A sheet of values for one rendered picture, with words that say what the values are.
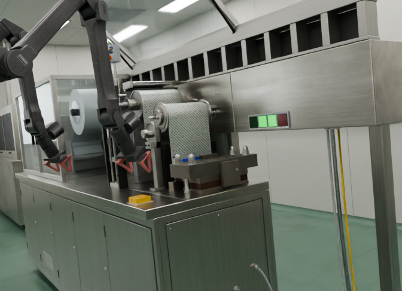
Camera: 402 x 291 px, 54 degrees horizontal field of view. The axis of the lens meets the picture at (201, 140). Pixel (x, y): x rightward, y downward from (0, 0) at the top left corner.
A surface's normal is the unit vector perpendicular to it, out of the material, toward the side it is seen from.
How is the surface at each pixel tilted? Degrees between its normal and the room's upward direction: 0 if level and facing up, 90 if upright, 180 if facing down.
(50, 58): 90
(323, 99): 90
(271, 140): 90
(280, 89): 90
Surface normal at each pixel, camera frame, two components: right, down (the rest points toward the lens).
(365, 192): -0.80, 0.11
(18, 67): 0.80, -0.04
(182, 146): 0.58, -0.01
